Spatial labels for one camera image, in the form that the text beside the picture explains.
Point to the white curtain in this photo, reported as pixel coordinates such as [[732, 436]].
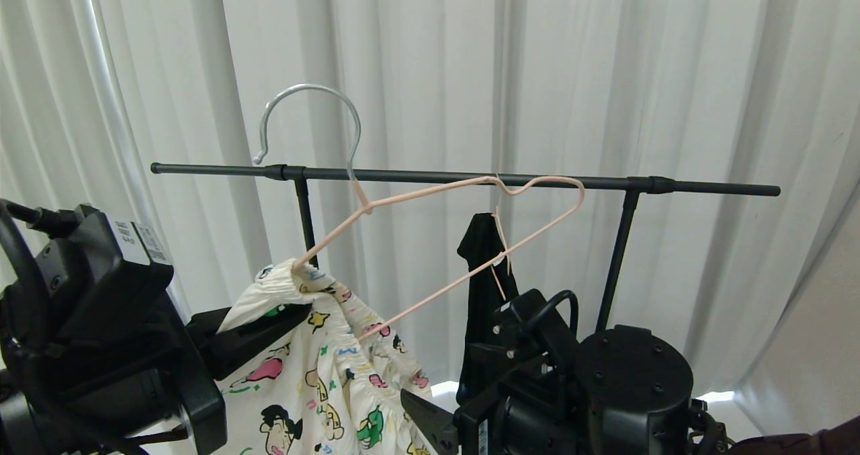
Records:
[[437, 72]]

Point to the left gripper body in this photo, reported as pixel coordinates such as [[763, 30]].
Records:
[[195, 408]]

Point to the black short-sleeved shirt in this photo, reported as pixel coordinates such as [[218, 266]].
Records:
[[480, 273]]

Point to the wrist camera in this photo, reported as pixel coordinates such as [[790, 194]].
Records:
[[531, 334], [101, 280]]

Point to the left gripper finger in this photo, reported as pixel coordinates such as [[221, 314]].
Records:
[[235, 347]]

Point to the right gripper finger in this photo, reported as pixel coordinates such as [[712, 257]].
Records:
[[437, 428]]

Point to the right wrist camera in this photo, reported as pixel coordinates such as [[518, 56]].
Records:
[[531, 334]]

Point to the black clothes rack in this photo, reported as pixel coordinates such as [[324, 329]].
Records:
[[416, 177]]

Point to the cream printed garment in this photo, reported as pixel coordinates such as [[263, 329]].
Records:
[[316, 388]]

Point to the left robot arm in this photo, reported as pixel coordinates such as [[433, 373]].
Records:
[[27, 415]]

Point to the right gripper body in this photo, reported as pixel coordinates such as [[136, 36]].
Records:
[[524, 421]]

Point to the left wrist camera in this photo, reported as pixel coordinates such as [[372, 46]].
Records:
[[101, 280]]

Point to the pink clothes hanger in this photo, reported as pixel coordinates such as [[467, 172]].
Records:
[[430, 191], [502, 240]]

